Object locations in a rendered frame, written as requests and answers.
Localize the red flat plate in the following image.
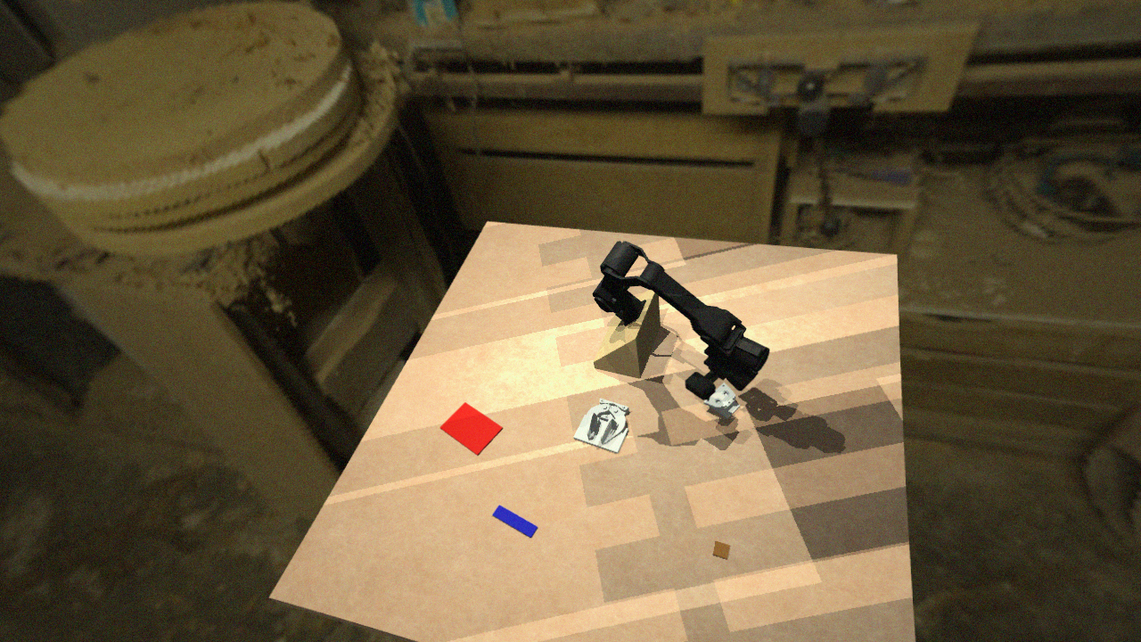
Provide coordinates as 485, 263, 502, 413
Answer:
440, 403, 503, 456

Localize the blue flat bar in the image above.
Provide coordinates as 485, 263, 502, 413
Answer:
492, 505, 539, 538

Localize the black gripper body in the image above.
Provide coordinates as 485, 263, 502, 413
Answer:
685, 348, 733, 399

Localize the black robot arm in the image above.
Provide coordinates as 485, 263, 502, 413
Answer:
593, 241, 770, 391

